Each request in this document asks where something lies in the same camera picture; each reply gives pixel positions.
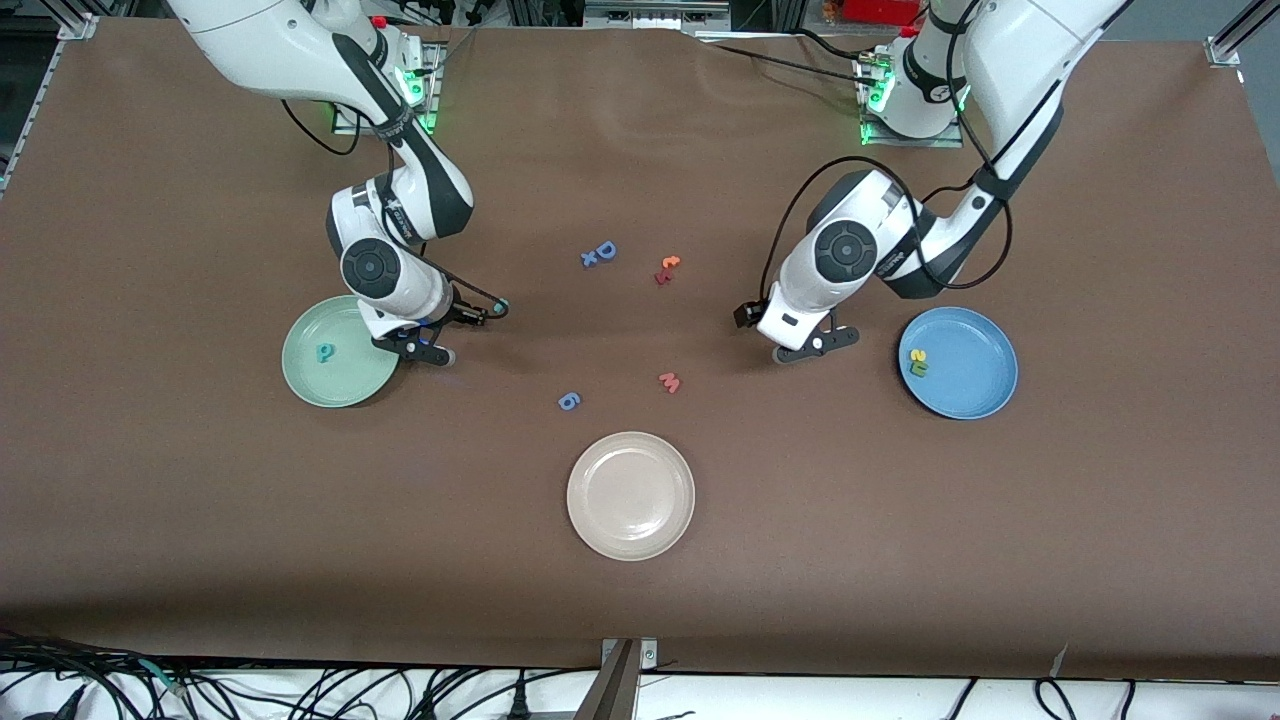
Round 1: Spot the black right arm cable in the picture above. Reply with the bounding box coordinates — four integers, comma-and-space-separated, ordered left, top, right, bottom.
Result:
280, 60, 513, 323

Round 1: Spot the red box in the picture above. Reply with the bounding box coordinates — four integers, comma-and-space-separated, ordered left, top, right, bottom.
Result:
840, 0, 923, 26

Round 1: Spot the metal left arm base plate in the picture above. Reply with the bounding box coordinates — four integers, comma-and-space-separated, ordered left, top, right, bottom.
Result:
860, 58, 966, 149

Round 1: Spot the metal table edge bracket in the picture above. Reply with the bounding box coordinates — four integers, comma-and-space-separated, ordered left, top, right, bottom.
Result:
575, 637, 659, 720

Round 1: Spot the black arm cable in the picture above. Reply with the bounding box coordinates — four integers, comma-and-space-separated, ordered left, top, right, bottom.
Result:
760, 0, 1013, 301
280, 60, 513, 323

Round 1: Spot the looped black floor cable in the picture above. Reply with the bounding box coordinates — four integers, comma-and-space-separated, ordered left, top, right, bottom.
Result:
1033, 677, 1079, 720

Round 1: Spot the tangled black cable bundle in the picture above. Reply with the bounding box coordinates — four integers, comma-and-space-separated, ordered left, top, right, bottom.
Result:
0, 628, 601, 720

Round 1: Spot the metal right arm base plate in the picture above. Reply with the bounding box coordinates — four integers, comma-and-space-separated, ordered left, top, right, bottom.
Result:
333, 45, 443, 136

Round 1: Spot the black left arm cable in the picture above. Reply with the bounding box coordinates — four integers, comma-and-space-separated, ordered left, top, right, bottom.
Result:
760, 0, 1013, 301

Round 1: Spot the light green plate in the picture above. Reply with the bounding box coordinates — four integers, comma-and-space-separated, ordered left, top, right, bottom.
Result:
281, 294, 403, 409

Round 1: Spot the beige plate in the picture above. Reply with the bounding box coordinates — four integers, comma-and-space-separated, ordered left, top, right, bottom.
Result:
566, 431, 697, 562

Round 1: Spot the silver frame rail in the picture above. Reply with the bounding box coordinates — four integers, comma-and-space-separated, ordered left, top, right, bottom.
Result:
583, 0, 731, 31

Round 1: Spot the brown table cover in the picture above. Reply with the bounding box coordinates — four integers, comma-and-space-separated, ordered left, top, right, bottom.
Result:
0, 18, 1280, 681

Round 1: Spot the long black table cable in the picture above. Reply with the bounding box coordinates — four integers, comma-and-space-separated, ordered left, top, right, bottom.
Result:
700, 40, 876, 86

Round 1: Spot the short black table cable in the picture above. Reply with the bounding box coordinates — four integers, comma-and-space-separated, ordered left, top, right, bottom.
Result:
795, 28, 886, 63

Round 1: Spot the blue plate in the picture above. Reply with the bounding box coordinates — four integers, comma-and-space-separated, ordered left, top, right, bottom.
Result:
897, 306, 1020, 421

